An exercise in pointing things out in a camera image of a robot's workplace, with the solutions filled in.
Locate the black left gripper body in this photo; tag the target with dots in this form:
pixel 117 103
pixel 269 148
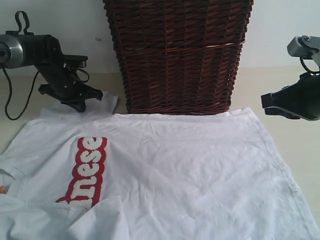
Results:
pixel 58 75

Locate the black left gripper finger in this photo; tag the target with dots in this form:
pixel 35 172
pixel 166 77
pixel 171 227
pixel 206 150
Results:
pixel 66 96
pixel 85 92

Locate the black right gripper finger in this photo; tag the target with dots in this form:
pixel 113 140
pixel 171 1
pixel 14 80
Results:
pixel 288 112
pixel 282 99

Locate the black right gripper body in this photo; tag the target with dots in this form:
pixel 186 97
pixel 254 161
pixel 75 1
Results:
pixel 306 97

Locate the white t-shirt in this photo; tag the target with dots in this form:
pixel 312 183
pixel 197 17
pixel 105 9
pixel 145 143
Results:
pixel 103 176

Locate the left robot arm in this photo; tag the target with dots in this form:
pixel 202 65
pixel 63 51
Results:
pixel 17 51

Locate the dark brown wicker basket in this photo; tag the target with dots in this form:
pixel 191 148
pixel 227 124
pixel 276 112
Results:
pixel 178 56

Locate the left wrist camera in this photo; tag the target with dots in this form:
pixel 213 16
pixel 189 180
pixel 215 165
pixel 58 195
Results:
pixel 76 61

